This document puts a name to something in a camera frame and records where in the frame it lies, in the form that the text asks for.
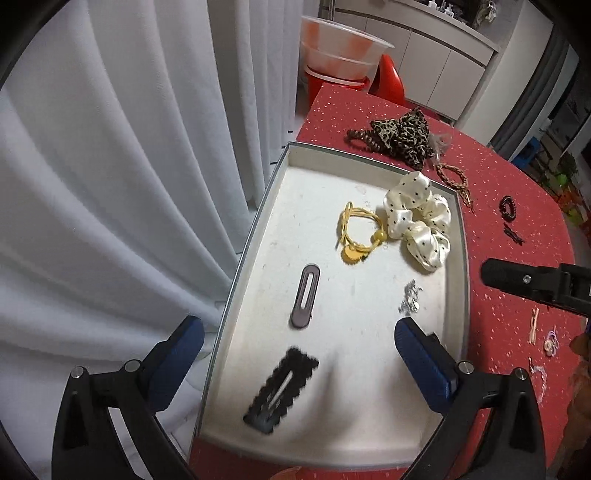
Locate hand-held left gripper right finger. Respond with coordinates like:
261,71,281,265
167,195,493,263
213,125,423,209
394,318,548,480

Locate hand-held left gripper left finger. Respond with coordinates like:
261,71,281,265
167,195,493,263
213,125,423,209
52,315,206,480

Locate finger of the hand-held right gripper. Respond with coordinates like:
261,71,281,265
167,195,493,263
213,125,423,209
480,257,591,319

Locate white shallow tray box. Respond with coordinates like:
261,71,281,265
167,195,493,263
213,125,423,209
188,141,472,472

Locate small silver hair clip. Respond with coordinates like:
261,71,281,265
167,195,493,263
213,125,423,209
397,280,424,318

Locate cream polka dot scrunchie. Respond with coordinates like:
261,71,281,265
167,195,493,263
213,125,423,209
382,171,452,273

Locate black scalloped hair clip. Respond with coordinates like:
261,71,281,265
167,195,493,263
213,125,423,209
243,346,321,436

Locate brown oblong hair clip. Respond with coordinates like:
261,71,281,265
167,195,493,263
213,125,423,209
289,263,321,330

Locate yellow hair tie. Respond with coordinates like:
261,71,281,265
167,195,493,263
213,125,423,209
338,201,389,265

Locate red speckled tablecloth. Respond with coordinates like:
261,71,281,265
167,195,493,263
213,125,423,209
188,82,579,480

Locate clear hair clip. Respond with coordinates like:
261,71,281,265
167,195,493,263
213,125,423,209
527,357,551,412

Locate green potted plant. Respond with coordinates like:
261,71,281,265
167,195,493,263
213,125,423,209
553,151,580,186

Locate blue plastic stool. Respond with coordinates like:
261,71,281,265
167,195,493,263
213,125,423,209
512,137,544,168

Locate leopard print scrunchie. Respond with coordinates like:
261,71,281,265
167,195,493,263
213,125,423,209
370,106,438,169

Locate white curtain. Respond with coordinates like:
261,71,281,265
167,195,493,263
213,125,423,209
0,0,303,462

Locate red plastic chair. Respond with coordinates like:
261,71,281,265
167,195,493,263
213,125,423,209
367,54,408,105

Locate white cabinet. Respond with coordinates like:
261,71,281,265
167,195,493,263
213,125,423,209
331,0,502,126

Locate red bucket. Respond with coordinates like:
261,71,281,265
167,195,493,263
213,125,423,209
304,65,371,106

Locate translucent orange white basin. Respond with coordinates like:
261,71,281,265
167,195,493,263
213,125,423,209
300,15,396,87

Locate purple hair tie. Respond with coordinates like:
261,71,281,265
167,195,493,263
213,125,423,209
543,327,563,357

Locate brown braided hair tie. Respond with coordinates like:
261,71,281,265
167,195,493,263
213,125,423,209
435,162,476,212

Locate brown spiral hair tie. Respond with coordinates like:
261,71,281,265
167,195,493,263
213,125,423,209
347,128,389,153

